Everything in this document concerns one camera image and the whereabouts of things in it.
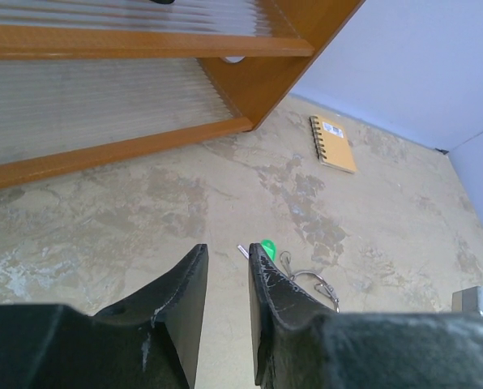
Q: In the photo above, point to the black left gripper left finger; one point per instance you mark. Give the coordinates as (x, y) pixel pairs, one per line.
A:
(149, 339)

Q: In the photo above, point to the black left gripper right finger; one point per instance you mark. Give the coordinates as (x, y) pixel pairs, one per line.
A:
(300, 343)

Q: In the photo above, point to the large silver keyring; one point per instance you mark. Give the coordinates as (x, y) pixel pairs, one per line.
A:
(321, 285)

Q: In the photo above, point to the green plastic key tag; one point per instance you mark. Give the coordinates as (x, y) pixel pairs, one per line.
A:
(270, 248)

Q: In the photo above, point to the brown spiral notebook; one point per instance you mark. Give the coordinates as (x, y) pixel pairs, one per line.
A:
(332, 145)

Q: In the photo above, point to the orange wooden shelf rack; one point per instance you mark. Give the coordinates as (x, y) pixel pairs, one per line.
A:
(89, 83)

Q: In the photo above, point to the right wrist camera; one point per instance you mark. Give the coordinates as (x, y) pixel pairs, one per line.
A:
(468, 300)

